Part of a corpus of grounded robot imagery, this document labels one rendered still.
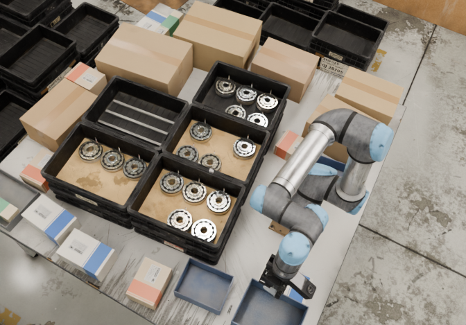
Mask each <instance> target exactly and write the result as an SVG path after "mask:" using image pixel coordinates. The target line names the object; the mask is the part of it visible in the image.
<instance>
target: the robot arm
mask: <svg viewBox="0 0 466 325"><path fill-rule="evenodd" d="M393 136H394V132H393V130H392V128H390V127H388V126H387V125H385V124H384V123H380V122H378V121H376V120H373V119H371V118H369V117H366V116H364V115H362V114H359V113H358V112H355V111H354V110H352V109H347V108H338V109H333V110H330V111H328V112H325V113H324V114H321V115H320V116H319V117H317V118H316V119H315V120H314V121H313V122H312V123H311V125H310V126H309V127H308V134H307V135H306V136H305V138H304V139H303V140H302V142H301V143H300V144H299V146H298V147H297V148H296V149H295V151H294V152H293V154H292V155H291V156H290V157H289V159H288V160H287V162H286V163H285V164H284V165H283V166H282V168H281V169H280V171H279V172H278V174H276V176H275V177H274V179H273V180H272V182H271V183H270V184H269V185H268V187H267V186H264V185H262V184H261V185H258V187H257V188H256V189H255V190H254V192H253V194H252V196H251V198H250V206H251V207H252V208H253V209H254V210H256V211H258V212H259V213H260V214H263V215H265V216H266V217H268V218H270V219H271V220H274V221H275V222H277V223H279V224H280V225H281V226H283V227H286V228H287V229H289V230H290V231H289V233H288V234H287V235H286V236H285V237H284V238H283V239H282V241H281V243H280V244H279V249H278V251H277V253H276V255H274V254H271V256H270V258H269V260H268V262H267V264H266V267H265V269H264V271H263V273H262V275H261V277H260V280H259V283H261V284H263V285H264V289H265V290H267V291H268V292H269V293H271V294H272V295H273V296H274V298H276V299H278V300H279V298H280V296H281V294H284V291H285V289H286V287H287V286H290V287H292V289H294V290H295V291H296V292H297V293H298V294H299V295H301V296H302V297H303V298H304V299H312V298H313V295H314V293H315V291H316V286H315V285H314V284H312V282H310V280H308V279H307V278H306V277H305V276H304V275H303V274H301V273H300V272H299V269H300V268H301V266H302V264H303V262H304V261H305V260H306V259H307V257H308V255H309V252H310V251H311V250H312V248H313V246H314V244H315V243H316V241H317V239H318V238H319V236H320V235H321V233H322V232H323V231H324V228H325V226H326V225H327V223H328V221H329V216H328V214H327V212H326V211H325V210H324V209H323V208H322V207H321V204H322V202H323V200H325V201H327V202H328V203H330V204H332V205H334V206H336V207H338V208H339V209H342V210H344V211H345V212H346V213H349V214H351V215H353V216H354V215H356V214H357V213H358V212H359V211H360V210H361V207H362V206H363V205H364V203H365V201H366V200H367V198H368V196H369V194H370V192H369V191H368V190H367V189H366V187H365V181H366V179H367V177H368V174H369V172H370V169H371V167H372V164H373V163H375V162H377V161H378V162H380V161H383V159H384V158H385V156H386V155H387V153H388V151H389V149H390V145H391V143H392V140H393ZM335 141H336V142H339V143H340V144H342V145H344V146H346V147H347V153H348V155H349V157H348V159H347V163H346V166H345V170H344V173H343V176H342V177H340V176H338V175H337V170H336V169H334V168H332V167H330V166H326V165H324V164H318V163H316V162H317V160H318V159H319V158H320V156H321V155H322V153H323V152H324V151H325V149H326V148H327V146H331V145H332V144H333V143H334V142H335ZM295 192H296V193H295ZM294 193H295V194H294ZM262 281H264V282H262Z"/></svg>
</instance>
